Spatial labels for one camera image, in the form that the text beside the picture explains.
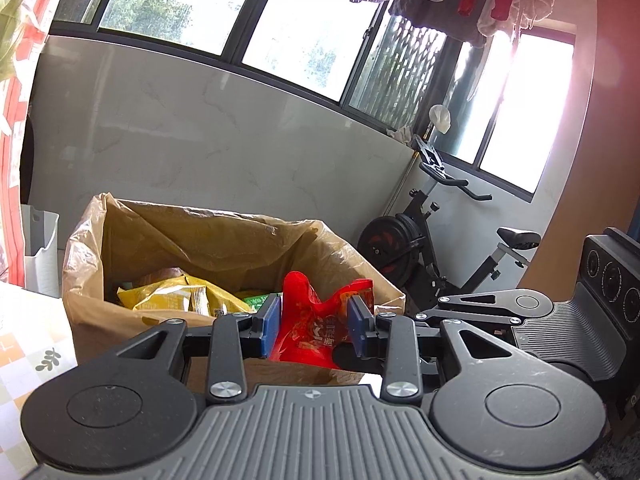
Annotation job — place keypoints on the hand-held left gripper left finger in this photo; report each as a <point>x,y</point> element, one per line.
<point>270,327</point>

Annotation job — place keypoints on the exercise bike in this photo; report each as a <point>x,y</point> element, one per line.
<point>430,250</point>

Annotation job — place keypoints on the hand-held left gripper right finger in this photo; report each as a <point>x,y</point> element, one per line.
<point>358,327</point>

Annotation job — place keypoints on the black-framed window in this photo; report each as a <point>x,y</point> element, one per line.
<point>300,25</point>

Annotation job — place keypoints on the yellow snack bag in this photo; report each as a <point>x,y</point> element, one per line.
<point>165,297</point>

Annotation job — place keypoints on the printed curtain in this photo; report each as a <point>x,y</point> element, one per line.
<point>20,35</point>

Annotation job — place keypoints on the checked tablecloth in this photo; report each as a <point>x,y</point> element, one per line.
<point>30,350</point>

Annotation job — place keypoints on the wooden panel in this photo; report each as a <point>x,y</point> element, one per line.
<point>590,150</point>

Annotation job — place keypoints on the crumpled white rag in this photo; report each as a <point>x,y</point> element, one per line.
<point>400,136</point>

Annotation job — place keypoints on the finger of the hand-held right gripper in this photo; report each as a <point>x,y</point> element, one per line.
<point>480,302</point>

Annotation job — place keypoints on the green chip bag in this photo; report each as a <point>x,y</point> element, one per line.
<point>256,302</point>

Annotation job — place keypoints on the white plastic bin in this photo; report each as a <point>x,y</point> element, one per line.
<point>42,255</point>

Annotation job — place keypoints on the red snack packet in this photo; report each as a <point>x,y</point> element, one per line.
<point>312,330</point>

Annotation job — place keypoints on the white bundled cloth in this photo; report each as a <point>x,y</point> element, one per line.
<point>441,117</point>

